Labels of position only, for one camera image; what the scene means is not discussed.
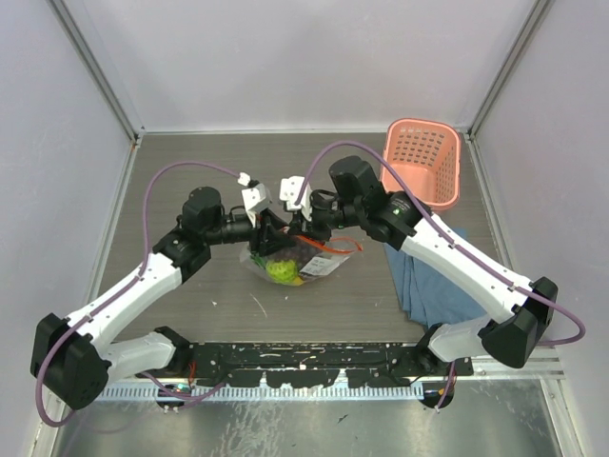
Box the blue folded cloth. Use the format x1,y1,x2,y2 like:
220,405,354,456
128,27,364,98
383,245,485,328

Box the aluminium front rail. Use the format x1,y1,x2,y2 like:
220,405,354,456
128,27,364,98
45,340,565,382

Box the green custard apple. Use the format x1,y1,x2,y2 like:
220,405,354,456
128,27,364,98
265,260,299,284

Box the right aluminium frame post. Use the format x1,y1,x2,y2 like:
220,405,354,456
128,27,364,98
466,0,556,139

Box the aluminium frame post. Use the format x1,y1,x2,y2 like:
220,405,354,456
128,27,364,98
46,0,146,142
466,0,556,139

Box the pink plastic basket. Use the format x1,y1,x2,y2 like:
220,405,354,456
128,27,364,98
383,118,462,212

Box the dark purple grape bunch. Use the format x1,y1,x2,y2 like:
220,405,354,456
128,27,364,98
278,238,322,264

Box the left aluminium frame post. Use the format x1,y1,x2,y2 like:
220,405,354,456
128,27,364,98
46,0,146,142

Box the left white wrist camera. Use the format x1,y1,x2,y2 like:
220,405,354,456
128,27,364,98
237,172,272,227

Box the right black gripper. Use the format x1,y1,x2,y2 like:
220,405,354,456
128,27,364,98
288,191,364,242

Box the slotted cable duct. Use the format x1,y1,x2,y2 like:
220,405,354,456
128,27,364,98
97,382,424,402

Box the clear red zip top bag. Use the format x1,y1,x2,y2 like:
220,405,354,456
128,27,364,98
240,236,363,287

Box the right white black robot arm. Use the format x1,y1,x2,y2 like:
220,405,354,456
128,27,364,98
280,155,559,375

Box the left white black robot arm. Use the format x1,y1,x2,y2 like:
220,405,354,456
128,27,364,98
30,183,281,410

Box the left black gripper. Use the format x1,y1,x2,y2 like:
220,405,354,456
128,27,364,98
204,208,296,256

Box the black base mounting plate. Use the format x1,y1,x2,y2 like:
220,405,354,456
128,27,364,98
149,343,449,388

